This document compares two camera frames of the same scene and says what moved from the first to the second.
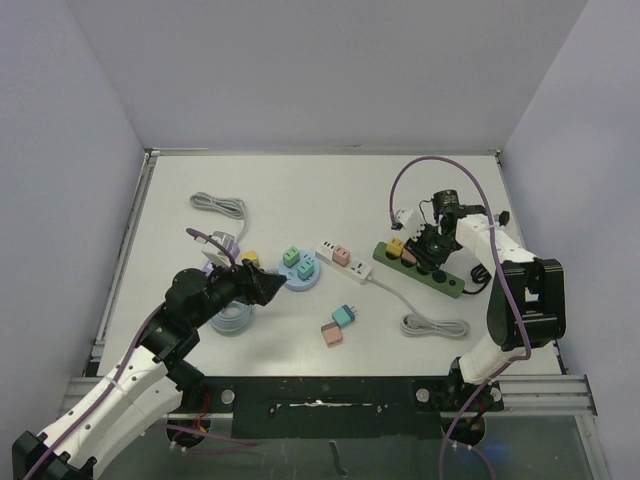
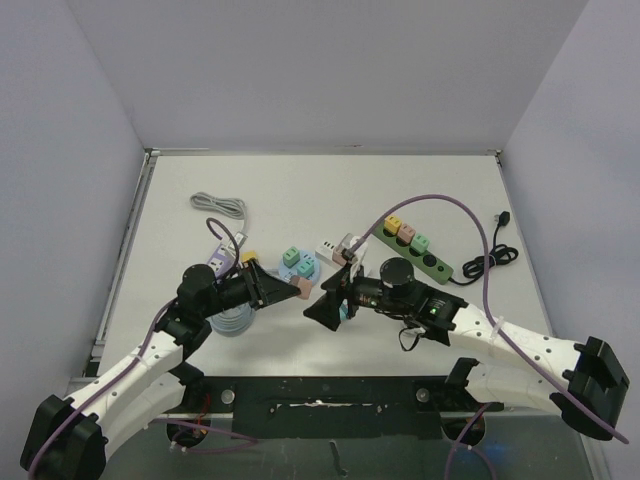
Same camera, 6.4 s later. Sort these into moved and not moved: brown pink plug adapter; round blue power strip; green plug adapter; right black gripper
Moved: right black gripper; brown pink plug adapter
Not moved: round blue power strip; green plug adapter
